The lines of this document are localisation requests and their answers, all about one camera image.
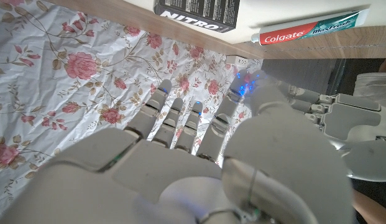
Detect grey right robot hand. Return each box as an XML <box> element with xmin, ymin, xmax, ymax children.
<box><xmin>0</xmin><ymin>69</ymin><xmax>356</xmax><ymax>224</ymax></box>

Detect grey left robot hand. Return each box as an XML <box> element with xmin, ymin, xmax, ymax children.
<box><xmin>272</xmin><ymin>78</ymin><xmax>386</xmax><ymax>184</ymax></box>

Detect Colgate toothpaste tube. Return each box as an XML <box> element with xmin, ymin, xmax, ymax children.
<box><xmin>250</xmin><ymin>8</ymin><xmax>370</xmax><ymax>47</ymax></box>

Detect seated person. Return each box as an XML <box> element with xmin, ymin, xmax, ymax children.
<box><xmin>351</xmin><ymin>58</ymin><xmax>386</xmax><ymax>224</ymax></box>

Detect black backdrop stand pole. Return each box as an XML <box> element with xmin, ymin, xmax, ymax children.
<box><xmin>329</xmin><ymin>58</ymin><xmax>347</xmax><ymax>96</ymax></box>

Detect white power strip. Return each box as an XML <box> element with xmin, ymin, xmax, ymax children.
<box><xmin>225</xmin><ymin>55</ymin><xmax>249</xmax><ymax>67</ymax></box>

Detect floral backdrop cloth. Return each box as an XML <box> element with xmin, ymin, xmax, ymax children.
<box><xmin>0</xmin><ymin>0</ymin><xmax>265</xmax><ymax>216</ymax></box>

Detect black NITRO box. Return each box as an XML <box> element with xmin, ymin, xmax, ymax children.
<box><xmin>154</xmin><ymin>0</ymin><xmax>242</xmax><ymax>34</ymax></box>

